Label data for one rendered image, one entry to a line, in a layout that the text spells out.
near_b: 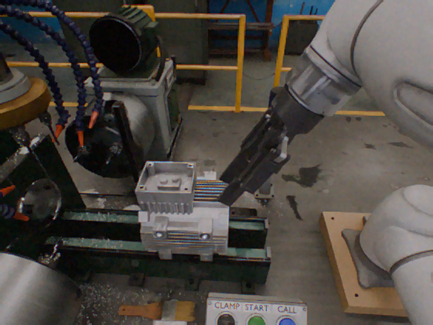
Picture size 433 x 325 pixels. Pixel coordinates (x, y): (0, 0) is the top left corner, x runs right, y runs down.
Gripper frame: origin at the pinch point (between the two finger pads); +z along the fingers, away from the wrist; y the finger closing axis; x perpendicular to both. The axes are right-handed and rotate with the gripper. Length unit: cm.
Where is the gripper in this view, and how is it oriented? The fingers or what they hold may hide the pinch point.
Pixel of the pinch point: (232, 182)
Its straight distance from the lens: 50.1
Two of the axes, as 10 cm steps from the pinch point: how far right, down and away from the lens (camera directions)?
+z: -5.0, 6.3, 6.0
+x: 8.6, 4.1, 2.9
